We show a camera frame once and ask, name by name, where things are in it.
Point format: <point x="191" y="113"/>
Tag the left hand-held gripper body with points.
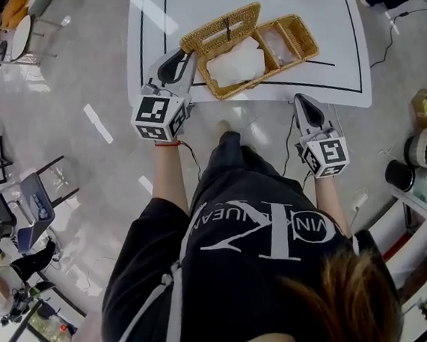
<point x="157" y="113"/>

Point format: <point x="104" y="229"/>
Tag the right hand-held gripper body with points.
<point x="328" y="151"/>

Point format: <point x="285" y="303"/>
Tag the woven wicker box with lid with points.
<point x="229" y="26"/>

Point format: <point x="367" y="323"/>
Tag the person's right forearm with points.
<point x="329" y="200"/>

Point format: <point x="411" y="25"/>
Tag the person's left forearm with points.
<point x="169" y="178"/>

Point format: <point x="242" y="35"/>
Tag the white power adapter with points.
<point x="359" y="198"/>

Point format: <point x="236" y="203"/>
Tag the person's beige shoe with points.
<point x="225" y="127"/>

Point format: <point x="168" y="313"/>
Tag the black cylinder container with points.
<point x="399" y="175"/>

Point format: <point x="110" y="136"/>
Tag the white tissue paper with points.
<point x="237" y="64"/>

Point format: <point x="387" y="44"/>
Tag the clear plastic bag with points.
<point x="276" y="45"/>

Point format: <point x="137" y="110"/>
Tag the white shelf unit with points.
<point x="424" y="251"/>

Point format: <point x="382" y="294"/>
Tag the person's black printed shirt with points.
<point x="225" y="259"/>

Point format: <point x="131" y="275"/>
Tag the blue-grey chair with black legs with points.
<point x="36" y="206"/>

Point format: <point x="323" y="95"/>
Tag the white seat chair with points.
<point x="21" y="36"/>

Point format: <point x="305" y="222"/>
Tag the yellow cushion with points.
<point x="14" y="11"/>

